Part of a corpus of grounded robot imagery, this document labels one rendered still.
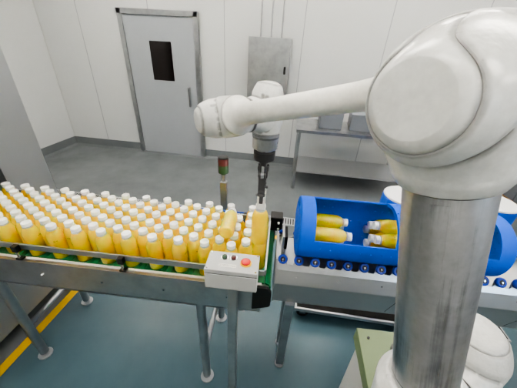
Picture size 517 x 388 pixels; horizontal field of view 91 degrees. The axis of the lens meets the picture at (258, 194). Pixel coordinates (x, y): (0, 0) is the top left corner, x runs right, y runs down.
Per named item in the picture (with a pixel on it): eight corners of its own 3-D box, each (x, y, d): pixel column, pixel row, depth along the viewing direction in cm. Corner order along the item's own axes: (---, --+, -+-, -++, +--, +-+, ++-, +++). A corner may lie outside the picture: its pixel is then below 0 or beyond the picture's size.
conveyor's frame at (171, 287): (260, 390, 155) (271, 291, 110) (8, 356, 165) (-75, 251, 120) (265, 318, 197) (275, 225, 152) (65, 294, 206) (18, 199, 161)
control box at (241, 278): (256, 292, 97) (257, 274, 92) (205, 287, 98) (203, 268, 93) (258, 273, 106) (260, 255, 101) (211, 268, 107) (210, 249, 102)
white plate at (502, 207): (489, 189, 179) (488, 191, 179) (456, 191, 174) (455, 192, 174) (532, 211, 155) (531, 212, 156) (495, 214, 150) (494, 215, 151)
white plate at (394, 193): (381, 197, 160) (380, 199, 161) (431, 212, 148) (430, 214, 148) (387, 182, 181) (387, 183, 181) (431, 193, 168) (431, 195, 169)
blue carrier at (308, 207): (493, 290, 112) (534, 242, 96) (294, 268, 117) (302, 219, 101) (456, 245, 136) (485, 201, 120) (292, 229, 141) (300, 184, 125)
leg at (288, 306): (283, 368, 167) (295, 306, 135) (274, 367, 167) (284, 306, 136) (283, 359, 172) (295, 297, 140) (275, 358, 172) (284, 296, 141)
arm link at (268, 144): (279, 129, 87) (278, 145, 90) (253, 127, 88) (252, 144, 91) (279, 137, 80) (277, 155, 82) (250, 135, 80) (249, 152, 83)
